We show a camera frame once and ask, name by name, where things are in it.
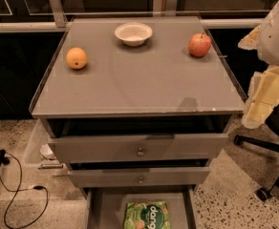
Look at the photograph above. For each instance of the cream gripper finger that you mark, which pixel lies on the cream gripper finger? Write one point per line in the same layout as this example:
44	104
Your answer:
255	113
249	42

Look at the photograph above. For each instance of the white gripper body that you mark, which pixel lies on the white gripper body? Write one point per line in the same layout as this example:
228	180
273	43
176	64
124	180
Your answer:
277	38

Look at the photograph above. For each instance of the green rice chip bag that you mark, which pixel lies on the green rice chip bag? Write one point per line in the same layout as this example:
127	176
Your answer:
146	215

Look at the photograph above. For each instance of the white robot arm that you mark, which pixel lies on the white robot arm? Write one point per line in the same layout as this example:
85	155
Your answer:
268	40

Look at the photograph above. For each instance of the grey top drawer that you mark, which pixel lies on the grey top drawer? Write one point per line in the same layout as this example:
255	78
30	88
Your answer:
120	148

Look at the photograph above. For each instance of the grey drawer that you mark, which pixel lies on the grey drawer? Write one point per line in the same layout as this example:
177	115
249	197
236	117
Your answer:
120	148
106	206
139	177

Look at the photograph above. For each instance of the grey drawer cabinet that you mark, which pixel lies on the grey drawer cabinet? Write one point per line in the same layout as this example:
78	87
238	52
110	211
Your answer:
154	89

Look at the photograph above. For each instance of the grey middle drawer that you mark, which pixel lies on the grey middle drawer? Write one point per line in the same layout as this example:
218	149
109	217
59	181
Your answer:
139	177

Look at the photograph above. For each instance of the grey bottom drawer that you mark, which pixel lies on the grey bottom drawer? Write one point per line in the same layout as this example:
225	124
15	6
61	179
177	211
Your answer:
106	206

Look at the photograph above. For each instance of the red apple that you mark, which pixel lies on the red apple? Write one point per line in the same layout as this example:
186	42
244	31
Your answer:
199	44

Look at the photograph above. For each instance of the white paper bowl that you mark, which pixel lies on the white paper bowl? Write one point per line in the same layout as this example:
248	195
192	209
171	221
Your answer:
133	34

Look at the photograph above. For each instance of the orange fruit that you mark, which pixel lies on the orange fruit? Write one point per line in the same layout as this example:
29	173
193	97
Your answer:
76	58

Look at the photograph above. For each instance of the clear plastic storage bin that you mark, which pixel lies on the clear plastic storage bin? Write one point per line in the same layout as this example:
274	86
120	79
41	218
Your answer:
32	157

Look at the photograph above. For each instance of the metal window bracket left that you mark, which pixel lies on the metal window bracket left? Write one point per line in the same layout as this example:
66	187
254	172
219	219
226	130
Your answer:
58	13

